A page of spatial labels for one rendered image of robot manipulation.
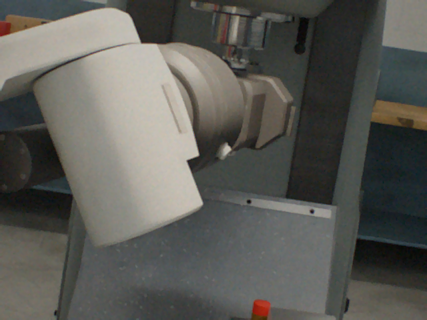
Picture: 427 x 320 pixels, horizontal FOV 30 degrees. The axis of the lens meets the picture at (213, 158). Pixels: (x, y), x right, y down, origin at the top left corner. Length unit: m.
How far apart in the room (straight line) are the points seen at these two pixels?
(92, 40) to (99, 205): 0.09
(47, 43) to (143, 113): 0.06
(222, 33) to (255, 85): 0.08
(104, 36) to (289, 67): 0.63
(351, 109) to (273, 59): 0.12
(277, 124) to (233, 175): 0.46
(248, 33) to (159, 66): 0.19
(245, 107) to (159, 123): 0.14
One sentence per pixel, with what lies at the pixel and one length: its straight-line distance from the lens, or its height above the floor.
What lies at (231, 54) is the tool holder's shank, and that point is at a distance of 0.65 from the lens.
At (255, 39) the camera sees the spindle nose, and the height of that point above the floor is 1.29.
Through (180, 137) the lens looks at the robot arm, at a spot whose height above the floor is 1.24.
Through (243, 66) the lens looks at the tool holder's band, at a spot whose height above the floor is 1.27.
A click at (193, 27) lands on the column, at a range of 1.04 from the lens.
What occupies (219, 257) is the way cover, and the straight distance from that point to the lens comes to 1.04.
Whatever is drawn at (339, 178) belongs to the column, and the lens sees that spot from 1.06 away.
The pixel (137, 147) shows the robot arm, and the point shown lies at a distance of 0.42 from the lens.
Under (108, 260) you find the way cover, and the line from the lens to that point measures 1.04.
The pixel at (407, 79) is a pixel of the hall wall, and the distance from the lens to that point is 4.96.
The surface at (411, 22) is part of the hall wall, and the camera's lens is 4.95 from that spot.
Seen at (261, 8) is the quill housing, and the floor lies 1.31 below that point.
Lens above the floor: 1.31
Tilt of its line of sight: 11 degrees down
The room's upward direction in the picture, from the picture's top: 9 degrees clockwise
